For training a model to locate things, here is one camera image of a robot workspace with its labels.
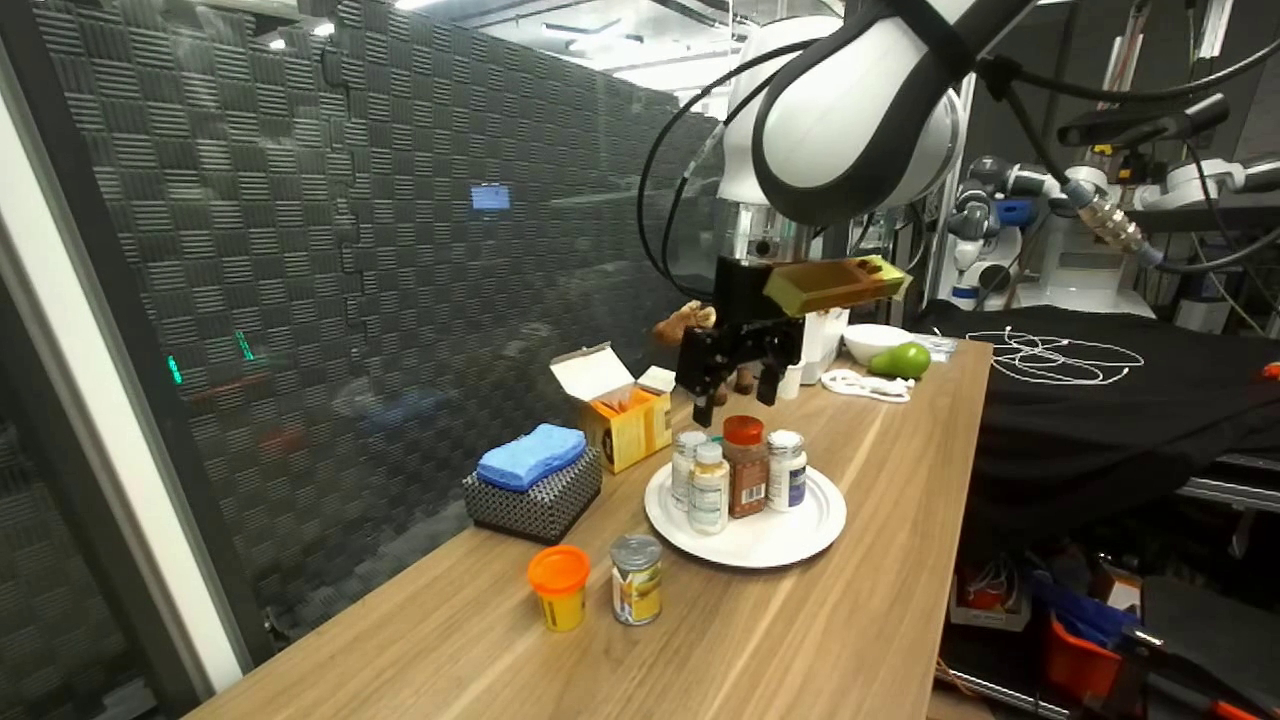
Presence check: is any white blue background machine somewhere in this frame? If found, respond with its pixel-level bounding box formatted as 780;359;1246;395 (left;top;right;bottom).
942;155;1072;307

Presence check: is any black overhead bar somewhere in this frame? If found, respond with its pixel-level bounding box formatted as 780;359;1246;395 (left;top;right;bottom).
1057;88;1231;152

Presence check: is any red bin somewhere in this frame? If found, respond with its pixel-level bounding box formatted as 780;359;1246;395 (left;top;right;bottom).
1035;612;1136;714

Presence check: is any black covered table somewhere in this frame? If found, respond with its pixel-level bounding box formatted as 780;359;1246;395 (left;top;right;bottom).
916;300;1280;538

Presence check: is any grey white appliance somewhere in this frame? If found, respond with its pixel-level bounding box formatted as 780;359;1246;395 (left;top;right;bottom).
797;307;853;395

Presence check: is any blue sponge cloth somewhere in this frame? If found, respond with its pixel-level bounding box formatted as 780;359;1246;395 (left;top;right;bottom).
471;422;591;497

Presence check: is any white bottle dark label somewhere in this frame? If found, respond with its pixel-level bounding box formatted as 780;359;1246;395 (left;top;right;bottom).
765;430;812;516

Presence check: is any white bottle blue label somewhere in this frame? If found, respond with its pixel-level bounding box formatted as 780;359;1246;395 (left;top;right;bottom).
683;439;732;542

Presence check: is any open yellow orange carton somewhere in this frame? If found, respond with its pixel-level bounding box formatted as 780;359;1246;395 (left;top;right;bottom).
550;339;683;477

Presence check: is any white paper plate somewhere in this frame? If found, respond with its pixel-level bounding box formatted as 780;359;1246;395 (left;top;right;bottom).
640;455;853;577

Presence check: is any small can silver lid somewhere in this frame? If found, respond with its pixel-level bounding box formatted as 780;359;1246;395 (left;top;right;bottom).
608;533;667;633

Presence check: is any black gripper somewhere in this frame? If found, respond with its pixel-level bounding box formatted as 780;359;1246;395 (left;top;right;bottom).
675;254;808;432

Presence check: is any orange cap spice bottle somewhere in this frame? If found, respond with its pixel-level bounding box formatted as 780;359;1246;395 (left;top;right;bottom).
721;414;774;526

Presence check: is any white coiled cable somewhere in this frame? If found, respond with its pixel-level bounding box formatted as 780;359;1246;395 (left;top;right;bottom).
967;323;1151;394

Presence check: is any grey woven box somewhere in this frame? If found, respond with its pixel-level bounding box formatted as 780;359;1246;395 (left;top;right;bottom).
459;444;608;546

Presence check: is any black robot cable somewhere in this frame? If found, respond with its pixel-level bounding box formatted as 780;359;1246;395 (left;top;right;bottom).
978;35;1280;275

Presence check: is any white ringed object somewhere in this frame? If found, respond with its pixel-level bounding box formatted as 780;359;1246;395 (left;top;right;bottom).
816;364;924;407

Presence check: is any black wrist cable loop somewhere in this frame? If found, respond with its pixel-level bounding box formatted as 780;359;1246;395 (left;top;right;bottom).
631;35;837;306

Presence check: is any orange lid yellow tub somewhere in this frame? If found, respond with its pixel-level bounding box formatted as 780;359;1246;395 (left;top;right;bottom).
523;542;598;636

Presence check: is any green round fruit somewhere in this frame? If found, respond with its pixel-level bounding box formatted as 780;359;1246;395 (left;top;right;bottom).
863;339;936;385

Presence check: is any tan wrist camera box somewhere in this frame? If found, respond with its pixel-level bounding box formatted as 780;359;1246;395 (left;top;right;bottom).
759;254;916;319

